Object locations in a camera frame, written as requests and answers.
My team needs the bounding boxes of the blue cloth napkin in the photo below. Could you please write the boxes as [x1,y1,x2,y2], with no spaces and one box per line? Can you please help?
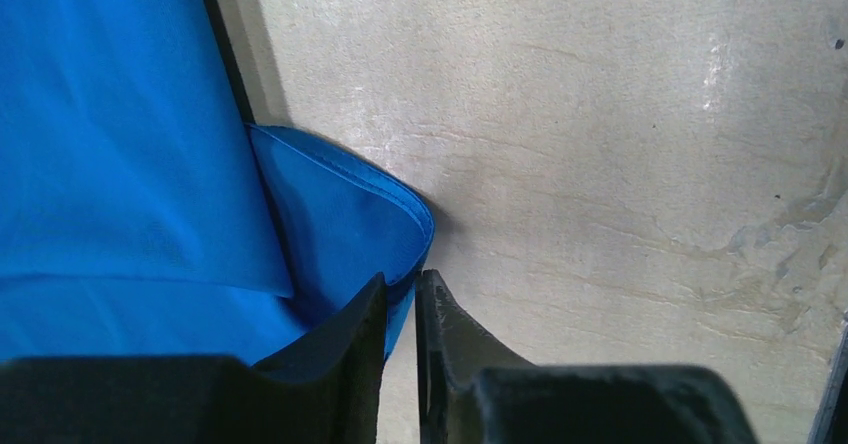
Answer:
[1,0,434,363]

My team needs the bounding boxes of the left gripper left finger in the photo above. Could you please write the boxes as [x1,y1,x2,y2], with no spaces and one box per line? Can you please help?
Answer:
[1,274,387,443]

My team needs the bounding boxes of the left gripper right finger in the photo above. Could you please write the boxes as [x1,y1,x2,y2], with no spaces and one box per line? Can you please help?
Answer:
[415,270,756,443]

